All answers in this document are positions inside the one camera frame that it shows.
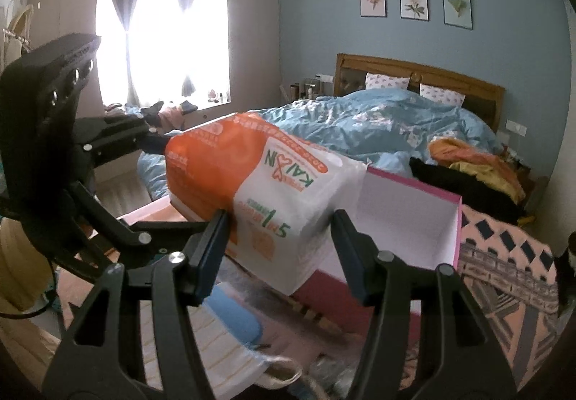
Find wooden headboard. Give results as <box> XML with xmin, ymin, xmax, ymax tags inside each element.
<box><xmin>335</xmin><ymin>53</ymin><xmax>507</xmax><ymax>133</ymax></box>

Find black clothes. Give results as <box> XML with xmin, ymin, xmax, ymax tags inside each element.
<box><xmin>409</xmin><ymin>157</ymin><xmax>528</xmax><ymax>225</ymax></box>

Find orange yellow clothes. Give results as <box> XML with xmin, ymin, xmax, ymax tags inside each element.
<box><xmin>427</xmin><ymin>137</ymin><xmax>528</xmax><ymax>203</ymax></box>

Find framed pink flower picture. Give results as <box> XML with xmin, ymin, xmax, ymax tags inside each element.
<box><xmin>359</xmin><ymin>0</ymin><xmax>388</xmax><ymax>18</ymax></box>

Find peach patterned blanket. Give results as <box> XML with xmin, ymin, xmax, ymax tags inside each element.
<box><xmin>423</xmin><ymin>202</ymin><xmax>563</xmax><ymax>392</ymax></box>

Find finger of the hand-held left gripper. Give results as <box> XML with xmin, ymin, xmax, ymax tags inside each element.
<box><xmin>74</xmin><ymin>114</ymin><xmax>175</xmax><ymax>168</ymax></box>
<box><xmin>58</xmin><ymin>181</ymin><xmax>211</xmax><ymax>283</ymax></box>

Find dark clothes pile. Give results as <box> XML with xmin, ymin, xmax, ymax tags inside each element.
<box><xmin>105</xmin><ymin>100</ymin><xmax>199</xmax><ymax>129</ymax></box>

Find orange white diaper pack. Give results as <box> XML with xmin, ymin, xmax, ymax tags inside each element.
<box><xmin>164</xmin><ymin>112</ymin><xmax>372</xmax><ymax>296</ymax></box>

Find white pack orange print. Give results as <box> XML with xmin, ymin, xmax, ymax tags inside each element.
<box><xmin>189</xmin><ymin>305</ymin><xmax>273</xmax><ymax>400</ymax></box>

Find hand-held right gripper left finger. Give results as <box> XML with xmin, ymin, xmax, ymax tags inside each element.
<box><xmin>42</xmin><ymin>209</ymin><xmax>230</xmax><ymax>400</ymax></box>

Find blue floral duvet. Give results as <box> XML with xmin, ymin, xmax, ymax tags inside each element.
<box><xmin>137</xmin><ymin>87</ymin><xmax>500</xmax><ymax>203</ymax></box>

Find cluttered bedside table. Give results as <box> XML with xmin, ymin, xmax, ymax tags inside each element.
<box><xmin>288</xmin><ymin>75</ymin><xmax>337</xmax><ymax>103</ymax></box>

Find framed green leaf picture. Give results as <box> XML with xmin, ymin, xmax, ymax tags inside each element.
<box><xmin>442</xmin><ymin>0</ymin><xmax>473</xmax><ymax>30</ymax></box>

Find pink cardboard box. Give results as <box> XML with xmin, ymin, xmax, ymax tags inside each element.
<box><xmin>288</xmin><ymin>166</ymin><xmax>464</xmax><ymax>321</ymax></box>

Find blue case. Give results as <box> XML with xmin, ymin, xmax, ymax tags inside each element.
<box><xmin>209</xmin><ymin>285</ymin><xmax>265</xmax><ymax>340</ymax></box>

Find person's left forearm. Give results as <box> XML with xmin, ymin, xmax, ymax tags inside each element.
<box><xmin>0</xmin><ymin>218</ymin><xmax>59</xmax><ymax>324</ymax></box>

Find white dotted pillow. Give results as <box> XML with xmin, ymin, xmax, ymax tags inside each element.
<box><xmin>419</xmin><ymin>83</ymin><xmax>466</xmax><ymax>107</ymax></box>
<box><xmin>364</xmin><ymin>72</ymin><xmax>411</xmax><ymax>91</ymax></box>

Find framed white flower picture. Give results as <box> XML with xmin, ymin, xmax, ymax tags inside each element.
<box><xmin>399</xmin><ymin>0</ymin><xmax>429</xmax><ymax>22</ymax></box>

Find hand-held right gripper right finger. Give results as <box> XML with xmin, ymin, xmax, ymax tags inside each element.
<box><xmin>330</xmin><ymin>209</ymin><xmax>518</xmax><ymax>400</ymax></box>

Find grey curtain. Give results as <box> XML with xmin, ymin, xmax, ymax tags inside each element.
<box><xmin>162</xmin><ymin>0</ymin><xmax>213</xmax><ymax>97</ymax></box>
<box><xmin>101</xmin><ymin>0</ymin><xmax>136</xmax><ymax>106</ymax></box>

